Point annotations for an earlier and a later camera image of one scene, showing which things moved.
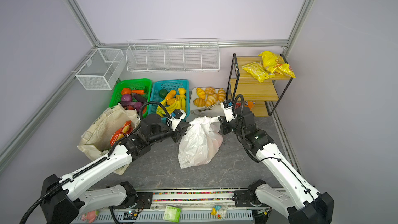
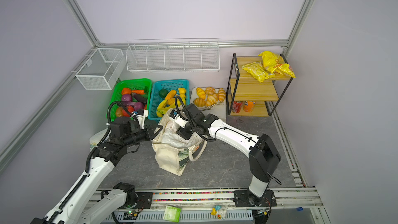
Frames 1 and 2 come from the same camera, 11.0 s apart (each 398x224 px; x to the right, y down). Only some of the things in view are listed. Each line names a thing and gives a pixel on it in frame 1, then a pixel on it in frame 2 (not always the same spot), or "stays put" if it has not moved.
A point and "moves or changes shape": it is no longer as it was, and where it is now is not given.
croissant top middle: (210, 90) stays put
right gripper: (225, 124) → (183, 132)
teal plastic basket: (169, 85) stays put
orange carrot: (139, 91) stays put
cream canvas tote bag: (95, 140) → (172, 159)
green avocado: (162, 93) stays put
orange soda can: (250, 105) stays put
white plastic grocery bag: (200, 142) moves or changes shape
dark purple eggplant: (139, 97) stays put
